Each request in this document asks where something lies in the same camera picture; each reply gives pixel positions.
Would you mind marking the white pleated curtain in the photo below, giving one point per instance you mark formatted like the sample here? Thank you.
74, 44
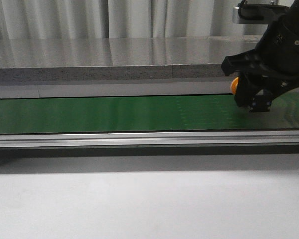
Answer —
74, 19

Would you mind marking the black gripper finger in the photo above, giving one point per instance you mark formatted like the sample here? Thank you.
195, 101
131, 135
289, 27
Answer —
247, 62
247, 88

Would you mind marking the green conveyor belt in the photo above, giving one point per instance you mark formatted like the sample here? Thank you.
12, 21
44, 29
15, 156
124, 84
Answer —
143, 113

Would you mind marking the yellow push button switch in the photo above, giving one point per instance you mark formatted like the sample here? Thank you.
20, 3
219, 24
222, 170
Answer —
267, 98

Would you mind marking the aluminium front conveyor rail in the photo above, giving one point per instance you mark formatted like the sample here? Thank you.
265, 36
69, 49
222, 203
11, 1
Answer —
135, 139

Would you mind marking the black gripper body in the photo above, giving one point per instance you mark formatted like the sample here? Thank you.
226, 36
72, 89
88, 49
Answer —
278, 51

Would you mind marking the grey rear conveyor rail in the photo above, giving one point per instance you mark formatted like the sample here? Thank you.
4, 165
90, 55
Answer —
104, 88

